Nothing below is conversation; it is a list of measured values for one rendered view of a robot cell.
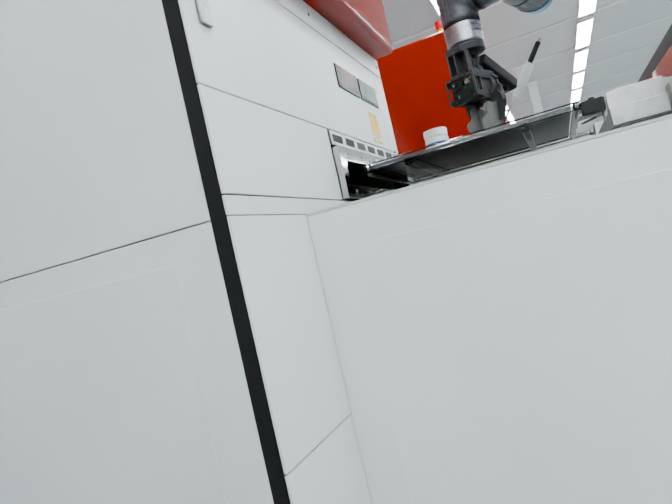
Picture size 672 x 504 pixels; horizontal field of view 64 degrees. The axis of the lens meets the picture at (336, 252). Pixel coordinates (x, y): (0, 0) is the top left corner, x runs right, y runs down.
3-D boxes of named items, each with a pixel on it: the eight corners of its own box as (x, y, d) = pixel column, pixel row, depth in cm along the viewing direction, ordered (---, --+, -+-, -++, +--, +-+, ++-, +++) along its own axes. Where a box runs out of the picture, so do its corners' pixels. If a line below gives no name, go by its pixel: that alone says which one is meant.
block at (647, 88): (608, 109, 84) (604, 91, 84) (607, 113, 87) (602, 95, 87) (666, 92, 81) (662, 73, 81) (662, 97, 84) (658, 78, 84)
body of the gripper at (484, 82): (450, 111, 110) (437, 54, 111) (475, 111, 116) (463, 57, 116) (480, 97, 104) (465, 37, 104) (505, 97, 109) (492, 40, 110)
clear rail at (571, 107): (363, 172, 97) (362, 165, 97) (366, 173, 99) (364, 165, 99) (582, 107, 83) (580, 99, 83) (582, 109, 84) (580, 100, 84)
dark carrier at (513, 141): (371, 168, 98) (370, 165, 98) (417, 179, 130) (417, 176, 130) (571, 109, 85) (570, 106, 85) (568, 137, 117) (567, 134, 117)
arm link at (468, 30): (459, 37, 116) (490, 19, 109) (464, 58, 116) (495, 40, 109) (436, 35, 111) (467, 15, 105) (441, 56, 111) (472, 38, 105)
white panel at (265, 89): (210, 220, 62) (136, -114, 62) (402, 215, 137) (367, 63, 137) (232, 213, 60) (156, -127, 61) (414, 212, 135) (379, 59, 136)
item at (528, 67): (518, 122, 125) (505, 67, 126) (520, 125, 129) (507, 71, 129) (546, 114, 123) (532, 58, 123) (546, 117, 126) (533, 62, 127)
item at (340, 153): (341, 199, 94) (329, 147, 95) (407, 203, 135) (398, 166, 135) (350, 196, 94) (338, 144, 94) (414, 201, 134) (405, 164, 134)
